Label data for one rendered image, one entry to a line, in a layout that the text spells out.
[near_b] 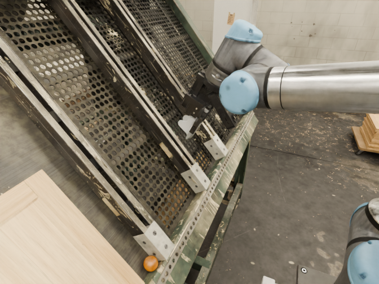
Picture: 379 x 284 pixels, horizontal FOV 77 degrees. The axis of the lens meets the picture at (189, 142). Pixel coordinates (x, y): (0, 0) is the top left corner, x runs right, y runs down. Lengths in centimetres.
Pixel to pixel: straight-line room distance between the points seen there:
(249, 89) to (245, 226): 188
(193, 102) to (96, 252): 53
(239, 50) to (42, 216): 67
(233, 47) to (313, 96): 24
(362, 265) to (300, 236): 171
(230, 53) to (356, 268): 51
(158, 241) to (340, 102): 70
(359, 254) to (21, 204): 79
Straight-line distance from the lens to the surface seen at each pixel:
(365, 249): 63
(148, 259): 91
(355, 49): 566
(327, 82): 41
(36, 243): 78
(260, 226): 226
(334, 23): 553
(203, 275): 174
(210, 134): 131
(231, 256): 204
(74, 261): 81
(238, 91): 43
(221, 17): 424
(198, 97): 67
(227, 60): 59
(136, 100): 106
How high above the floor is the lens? 170
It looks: 32 degrees down
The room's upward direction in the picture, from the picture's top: straight up
